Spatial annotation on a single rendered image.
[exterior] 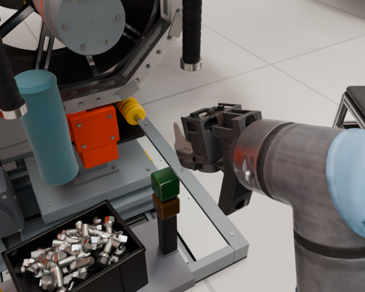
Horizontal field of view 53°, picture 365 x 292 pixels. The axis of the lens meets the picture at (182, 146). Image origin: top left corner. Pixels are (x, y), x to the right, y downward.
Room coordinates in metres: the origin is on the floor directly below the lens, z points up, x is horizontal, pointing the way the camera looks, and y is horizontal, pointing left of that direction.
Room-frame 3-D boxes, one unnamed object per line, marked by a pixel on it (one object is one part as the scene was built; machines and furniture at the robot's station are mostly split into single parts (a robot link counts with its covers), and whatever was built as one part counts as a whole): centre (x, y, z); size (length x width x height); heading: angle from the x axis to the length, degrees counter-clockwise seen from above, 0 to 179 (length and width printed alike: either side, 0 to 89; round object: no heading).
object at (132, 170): (0.94, 0.33, 0.32); 0.40 x 0.30 x 0.28; 118
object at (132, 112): (0.94, 0.19, 0.51); 0.29 x 0.06 x 0.06; 28
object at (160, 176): (0.44, 0.03, 0.64); 0.04 x 0.04 x 0.04; 28
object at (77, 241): (0.36, 0.18, 0.51); 0.20 x 0.14 x 0.13; 127
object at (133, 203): (0.93, 0.35, 0.13); 0.50 x 0.36 x 0.10; 118
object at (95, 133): (0.82, 0.26, 0.48); 0.16 x 0.12 x 0.17; 28
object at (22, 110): (0.50, 0.28, 0.83); 0.04 x 0.04 x 0.16
